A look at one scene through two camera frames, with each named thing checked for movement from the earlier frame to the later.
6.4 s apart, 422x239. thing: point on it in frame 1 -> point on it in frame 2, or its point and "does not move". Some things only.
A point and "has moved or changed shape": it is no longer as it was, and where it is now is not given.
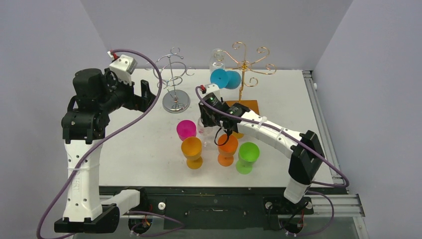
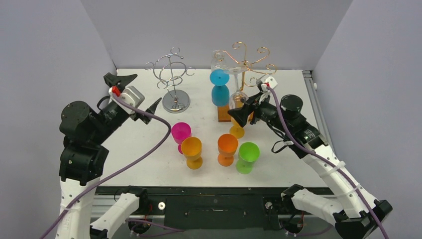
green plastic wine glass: (248, 153) does not move
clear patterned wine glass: (217, 59) does not move
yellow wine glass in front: (191, 148) does not move
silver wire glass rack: (168, 70) does not move
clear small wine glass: (207, 135) -> (235, 101)
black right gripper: (204, 112) -> (254, 107)
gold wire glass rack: (247, 67) has moved or changed shape
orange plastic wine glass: (227, 151) does not move
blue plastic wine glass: (224, 79) has moved or changed shape
